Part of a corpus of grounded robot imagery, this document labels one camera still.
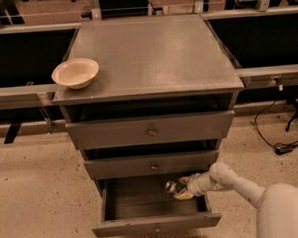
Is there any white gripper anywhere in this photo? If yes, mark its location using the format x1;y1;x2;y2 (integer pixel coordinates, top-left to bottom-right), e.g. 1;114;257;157
174;173;206;200

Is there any green soda can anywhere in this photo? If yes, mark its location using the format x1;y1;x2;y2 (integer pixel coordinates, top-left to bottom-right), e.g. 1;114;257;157
165;180;187;196

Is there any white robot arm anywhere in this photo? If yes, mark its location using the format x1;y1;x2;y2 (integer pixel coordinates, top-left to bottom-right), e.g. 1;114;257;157
166;162;298;238

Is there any grey middle drawer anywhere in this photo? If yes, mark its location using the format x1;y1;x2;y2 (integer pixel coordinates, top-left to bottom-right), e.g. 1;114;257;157
84;151;218;180

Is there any grey drawer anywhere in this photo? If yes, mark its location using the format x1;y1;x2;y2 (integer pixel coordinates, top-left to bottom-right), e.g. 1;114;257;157
84;151;218;180
93;173;221;238
66;111;234;150

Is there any grey bottom drawer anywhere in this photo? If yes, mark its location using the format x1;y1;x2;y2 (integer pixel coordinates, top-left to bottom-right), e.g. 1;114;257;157
93;173;221;238

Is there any grey top drawer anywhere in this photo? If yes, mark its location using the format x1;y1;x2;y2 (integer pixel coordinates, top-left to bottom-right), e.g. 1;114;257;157
66;111;234;150

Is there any grey drawer cabinet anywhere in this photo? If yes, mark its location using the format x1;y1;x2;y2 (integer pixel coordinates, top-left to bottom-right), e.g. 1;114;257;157
48;11;250;194

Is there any grey metal railing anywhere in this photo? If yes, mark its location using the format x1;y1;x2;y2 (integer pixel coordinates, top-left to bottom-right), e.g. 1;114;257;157
0;14;298;110

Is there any white bowl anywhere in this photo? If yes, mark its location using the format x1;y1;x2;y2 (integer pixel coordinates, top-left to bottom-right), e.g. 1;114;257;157
52;58;99;90

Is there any black power cable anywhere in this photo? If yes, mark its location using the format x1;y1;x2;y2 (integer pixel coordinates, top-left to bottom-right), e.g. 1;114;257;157
251;99;298;157

